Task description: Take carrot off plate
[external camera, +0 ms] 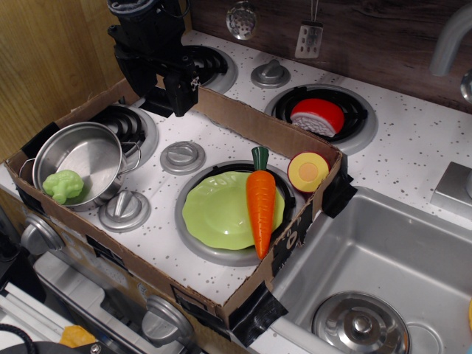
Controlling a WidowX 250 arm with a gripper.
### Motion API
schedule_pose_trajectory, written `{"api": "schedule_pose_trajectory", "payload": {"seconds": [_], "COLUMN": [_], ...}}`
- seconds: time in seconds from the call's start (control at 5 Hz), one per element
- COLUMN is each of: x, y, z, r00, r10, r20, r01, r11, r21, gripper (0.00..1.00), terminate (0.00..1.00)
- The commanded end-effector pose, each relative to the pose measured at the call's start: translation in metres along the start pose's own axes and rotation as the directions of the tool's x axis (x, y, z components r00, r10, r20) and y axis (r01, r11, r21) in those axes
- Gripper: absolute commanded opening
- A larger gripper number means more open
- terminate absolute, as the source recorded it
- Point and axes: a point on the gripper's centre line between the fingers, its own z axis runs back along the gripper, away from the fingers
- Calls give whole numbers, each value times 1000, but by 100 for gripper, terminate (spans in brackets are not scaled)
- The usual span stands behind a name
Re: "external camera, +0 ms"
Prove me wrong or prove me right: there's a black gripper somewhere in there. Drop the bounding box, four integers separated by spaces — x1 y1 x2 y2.
108 24 200 118

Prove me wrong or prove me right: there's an orange toy carrot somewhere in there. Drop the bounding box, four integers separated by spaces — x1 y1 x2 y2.
246 146 276 260

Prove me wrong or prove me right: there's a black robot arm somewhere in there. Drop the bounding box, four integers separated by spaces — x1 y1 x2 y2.
107 1 200 117

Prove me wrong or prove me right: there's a light green plate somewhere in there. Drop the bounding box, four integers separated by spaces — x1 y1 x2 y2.
182 171 285 259

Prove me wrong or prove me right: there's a back left burner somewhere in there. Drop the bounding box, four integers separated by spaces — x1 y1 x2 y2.
184 45 238 94

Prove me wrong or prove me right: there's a burner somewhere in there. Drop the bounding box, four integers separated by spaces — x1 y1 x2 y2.
264 84 378 156
91 104 159 167
184 45 238 94
174 159 307 268

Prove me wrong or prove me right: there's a front left burner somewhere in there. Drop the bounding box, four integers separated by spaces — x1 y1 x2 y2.
91 104 159 167

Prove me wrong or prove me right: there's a silver stove knob centre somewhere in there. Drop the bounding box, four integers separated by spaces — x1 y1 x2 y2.
160 141 206 176

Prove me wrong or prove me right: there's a silver stove knob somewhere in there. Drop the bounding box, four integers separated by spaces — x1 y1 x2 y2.
160 141 206 176
251 59 291 89
99 190 151 233

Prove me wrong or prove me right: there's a hanging silver strainer spoon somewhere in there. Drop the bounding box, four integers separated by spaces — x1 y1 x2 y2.
226 1 258 41

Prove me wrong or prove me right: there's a silver stove knob back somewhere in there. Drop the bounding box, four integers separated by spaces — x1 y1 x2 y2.
251 59 291 89

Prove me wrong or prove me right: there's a silver metal pot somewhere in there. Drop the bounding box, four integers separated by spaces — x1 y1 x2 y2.
20 122 142 211

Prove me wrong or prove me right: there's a silver stove knob front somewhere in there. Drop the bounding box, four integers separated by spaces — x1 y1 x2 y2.
99 190 151 233

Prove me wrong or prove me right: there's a green toy broccoli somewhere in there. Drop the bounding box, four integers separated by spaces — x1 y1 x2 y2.
42 170 84 204

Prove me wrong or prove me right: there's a hanging silver spatula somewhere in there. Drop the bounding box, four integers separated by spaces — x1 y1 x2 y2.
294 1 324 60

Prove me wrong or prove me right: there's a red toy cheese wedge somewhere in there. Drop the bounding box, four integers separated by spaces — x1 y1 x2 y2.
290 98 345 137

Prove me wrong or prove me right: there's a front right burner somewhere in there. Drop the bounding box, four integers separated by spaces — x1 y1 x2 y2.
174 159 307 268

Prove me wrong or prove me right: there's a halved yellow toy fruit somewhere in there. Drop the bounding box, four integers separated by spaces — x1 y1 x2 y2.
287 152 330 193

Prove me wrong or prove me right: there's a back right burner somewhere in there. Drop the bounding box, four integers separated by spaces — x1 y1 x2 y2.
264 84 378 156

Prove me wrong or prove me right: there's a silver oven knob left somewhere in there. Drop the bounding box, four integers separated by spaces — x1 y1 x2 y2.
21 213 65 255

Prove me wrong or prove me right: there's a silver oven knob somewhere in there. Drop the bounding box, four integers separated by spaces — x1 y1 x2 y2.
21 213 65 255
141 295 194 347

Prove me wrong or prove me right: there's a silver oven knob right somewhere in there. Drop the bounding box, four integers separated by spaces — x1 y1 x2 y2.
141 295 194 347

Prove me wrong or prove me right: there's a brown cardboard fence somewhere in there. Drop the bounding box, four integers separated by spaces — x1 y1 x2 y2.
5 88 355 346

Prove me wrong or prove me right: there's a yellow cloth scrap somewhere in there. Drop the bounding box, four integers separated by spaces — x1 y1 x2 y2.
59 325 97 348

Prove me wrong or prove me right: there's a silver sink drain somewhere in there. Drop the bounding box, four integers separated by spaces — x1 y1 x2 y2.
311 291 411 353

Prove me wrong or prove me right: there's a silver faucet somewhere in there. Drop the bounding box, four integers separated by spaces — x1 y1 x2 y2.
428 1 471 113

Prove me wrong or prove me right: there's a silver sink basin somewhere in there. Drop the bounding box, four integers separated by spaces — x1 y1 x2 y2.
272 188 471 353

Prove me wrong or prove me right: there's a black cable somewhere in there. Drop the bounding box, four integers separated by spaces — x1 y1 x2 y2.
0 322 41 354

